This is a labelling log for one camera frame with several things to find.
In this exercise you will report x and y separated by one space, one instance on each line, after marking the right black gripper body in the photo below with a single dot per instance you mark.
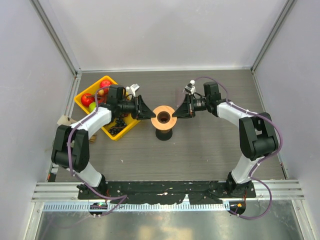
194 105

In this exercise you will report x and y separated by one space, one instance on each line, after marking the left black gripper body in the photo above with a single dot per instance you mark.
132 107

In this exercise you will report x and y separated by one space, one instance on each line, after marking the dark red glass carafe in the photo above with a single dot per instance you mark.
163 135

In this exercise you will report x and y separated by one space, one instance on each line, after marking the round wooden ring holder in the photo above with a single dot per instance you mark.
161 110

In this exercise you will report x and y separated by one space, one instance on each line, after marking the yellow plastic tray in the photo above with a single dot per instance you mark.
131 123

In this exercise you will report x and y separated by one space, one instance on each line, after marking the clear pink cone dripper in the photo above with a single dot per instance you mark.
179 96

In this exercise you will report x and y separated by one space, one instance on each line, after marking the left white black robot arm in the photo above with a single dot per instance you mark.
71 149

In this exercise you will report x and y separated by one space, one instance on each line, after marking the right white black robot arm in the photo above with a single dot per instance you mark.
257 134

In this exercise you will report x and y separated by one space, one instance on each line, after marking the dark black grape bunch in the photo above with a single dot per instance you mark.
120 125

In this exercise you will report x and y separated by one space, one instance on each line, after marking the red cherry bunch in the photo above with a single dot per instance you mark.
102 96

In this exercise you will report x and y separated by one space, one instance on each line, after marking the red apple top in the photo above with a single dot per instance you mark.
105 84

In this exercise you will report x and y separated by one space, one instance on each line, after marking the red apple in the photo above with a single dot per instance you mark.
86 99
105 84

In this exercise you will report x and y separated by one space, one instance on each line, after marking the green apple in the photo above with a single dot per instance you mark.
92 107

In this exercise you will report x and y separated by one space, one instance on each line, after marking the red apple left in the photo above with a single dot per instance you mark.
86 99

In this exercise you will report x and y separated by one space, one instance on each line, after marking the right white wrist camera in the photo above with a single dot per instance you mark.
190 87

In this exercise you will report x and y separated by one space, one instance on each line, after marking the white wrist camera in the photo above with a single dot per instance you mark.
190 87
132 90

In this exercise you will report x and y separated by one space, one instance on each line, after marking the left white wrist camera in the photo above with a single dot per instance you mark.
132 90

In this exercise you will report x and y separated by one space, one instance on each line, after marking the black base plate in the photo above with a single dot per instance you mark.
174 192

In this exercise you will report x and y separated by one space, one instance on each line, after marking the aluminium front rail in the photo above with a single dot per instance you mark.
73 197

